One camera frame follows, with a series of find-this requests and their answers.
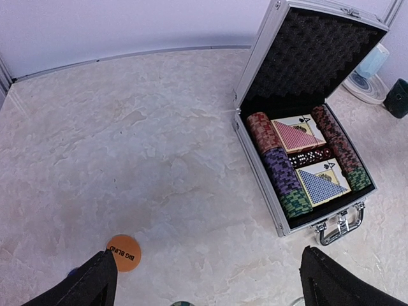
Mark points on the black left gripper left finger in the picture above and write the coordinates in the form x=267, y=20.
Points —
x=93, y=283

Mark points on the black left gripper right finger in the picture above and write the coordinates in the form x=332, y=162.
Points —
x=325, y=282

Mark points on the blue playing card deck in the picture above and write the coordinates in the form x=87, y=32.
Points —
x=323, y=181

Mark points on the aluminium poker case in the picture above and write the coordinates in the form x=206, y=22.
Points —
x=302, y=53

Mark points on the green chip group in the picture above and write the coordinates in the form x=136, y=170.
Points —
x=358, y=179

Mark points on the red playing card deck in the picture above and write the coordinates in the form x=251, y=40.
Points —
x=298, y=133

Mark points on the green chip stack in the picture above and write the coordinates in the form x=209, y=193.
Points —
x=295, y=203

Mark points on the blue small blind button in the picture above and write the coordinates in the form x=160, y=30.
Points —
x=72, y=272

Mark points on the clear round plastic lid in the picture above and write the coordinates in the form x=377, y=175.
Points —
x=298, y=302

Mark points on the orange round button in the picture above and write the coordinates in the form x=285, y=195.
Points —
x=126, y=252

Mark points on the left poker chip row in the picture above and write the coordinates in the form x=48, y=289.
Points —
x=276, y=161

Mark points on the poker chip row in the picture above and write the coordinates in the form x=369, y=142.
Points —
x=276, y=161
x=336, y=139

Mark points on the red dice row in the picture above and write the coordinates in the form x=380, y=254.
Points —
x=310, y=157

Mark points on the right poker chip row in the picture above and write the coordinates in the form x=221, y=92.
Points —
x=336, y=139

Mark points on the dark green mug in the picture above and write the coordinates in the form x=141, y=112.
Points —
x=396, y=99

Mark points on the white swirl plate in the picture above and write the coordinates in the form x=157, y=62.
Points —
x=369, y=90

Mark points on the light blue ribbed cup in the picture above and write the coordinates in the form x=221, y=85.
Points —
x=373, y=61

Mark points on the left aluminium frame post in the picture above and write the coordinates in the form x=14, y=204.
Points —
x=5, y=79

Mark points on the aluminium frame post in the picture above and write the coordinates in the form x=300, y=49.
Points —
x=392, y=11
x=5, y=79

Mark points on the right aluminium frame post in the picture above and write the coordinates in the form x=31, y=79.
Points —
x=392, y=11

